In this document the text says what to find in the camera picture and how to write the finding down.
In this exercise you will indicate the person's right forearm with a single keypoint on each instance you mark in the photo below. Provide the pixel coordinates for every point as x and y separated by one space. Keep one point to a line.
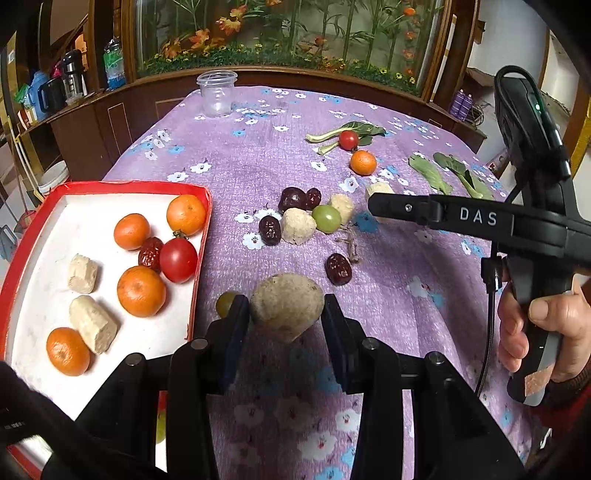
568 401

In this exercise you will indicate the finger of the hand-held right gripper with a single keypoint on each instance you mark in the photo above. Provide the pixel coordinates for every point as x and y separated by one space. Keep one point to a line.
397 206

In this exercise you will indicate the glass display with artificial plants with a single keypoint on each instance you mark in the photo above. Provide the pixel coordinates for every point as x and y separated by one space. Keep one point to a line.
300 37

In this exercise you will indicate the wooden wall shelf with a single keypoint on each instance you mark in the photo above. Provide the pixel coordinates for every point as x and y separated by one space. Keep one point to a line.
480 76

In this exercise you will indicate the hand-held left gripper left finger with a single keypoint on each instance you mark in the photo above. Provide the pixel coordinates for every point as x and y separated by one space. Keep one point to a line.
233 341

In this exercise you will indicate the pale corn cob piece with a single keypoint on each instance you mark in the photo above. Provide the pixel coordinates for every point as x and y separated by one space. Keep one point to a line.
93 323
298 225
286 307
379 189
83 273
342 205

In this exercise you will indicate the red rimmed white tray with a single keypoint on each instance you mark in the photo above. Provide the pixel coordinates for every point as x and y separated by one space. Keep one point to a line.
51 221

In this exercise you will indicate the white plastic bucket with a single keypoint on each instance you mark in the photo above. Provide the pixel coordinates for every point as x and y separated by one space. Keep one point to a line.
53 177

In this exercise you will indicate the black steel thermos flask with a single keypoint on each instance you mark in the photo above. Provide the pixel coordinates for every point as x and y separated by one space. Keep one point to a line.
73 76

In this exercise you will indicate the green packet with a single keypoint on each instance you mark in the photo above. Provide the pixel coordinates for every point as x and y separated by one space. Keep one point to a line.
21 94

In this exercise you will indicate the small white red container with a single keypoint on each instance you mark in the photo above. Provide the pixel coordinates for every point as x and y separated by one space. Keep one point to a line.
25 113

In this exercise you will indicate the black kettle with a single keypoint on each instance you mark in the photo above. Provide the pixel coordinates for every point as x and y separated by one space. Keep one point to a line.
51 95

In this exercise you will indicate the red patterned object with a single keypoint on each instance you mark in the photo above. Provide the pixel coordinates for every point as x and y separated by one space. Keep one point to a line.
498 164

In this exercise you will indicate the person's right hand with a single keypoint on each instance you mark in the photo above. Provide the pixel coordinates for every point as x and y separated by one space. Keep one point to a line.
512 332

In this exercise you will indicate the clear plastic cup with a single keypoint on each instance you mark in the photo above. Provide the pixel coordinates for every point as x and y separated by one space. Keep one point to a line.
217 99

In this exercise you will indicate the blue thermos jug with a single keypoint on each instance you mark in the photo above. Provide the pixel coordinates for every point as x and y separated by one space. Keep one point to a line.
37 87

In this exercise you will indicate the orange mandarin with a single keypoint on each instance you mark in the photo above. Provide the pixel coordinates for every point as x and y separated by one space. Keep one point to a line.
363 162
68 350
141 290
132 230
186 214

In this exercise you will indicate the purple floral tablecloth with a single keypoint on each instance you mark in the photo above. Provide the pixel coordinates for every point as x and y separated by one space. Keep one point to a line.
277 152

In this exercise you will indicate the green bok choy leaf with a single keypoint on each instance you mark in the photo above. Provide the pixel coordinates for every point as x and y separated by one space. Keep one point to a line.
429 173
466 177
369 129
327 148

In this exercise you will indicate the purple bottle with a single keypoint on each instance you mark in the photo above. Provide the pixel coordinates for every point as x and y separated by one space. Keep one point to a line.
459 104
469 107

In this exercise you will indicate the pink bottle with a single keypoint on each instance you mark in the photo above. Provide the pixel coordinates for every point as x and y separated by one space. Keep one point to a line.
56 71

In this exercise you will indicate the red broom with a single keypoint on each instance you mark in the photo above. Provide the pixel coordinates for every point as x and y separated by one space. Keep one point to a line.
28 218

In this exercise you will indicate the green label plastic bottle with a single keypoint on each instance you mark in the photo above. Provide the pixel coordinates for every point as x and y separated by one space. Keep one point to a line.
114 64

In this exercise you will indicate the small red tomato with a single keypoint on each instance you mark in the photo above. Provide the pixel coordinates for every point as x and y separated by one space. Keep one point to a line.
348 140

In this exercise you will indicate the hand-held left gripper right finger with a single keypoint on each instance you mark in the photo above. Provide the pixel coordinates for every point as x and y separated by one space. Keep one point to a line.
334 332

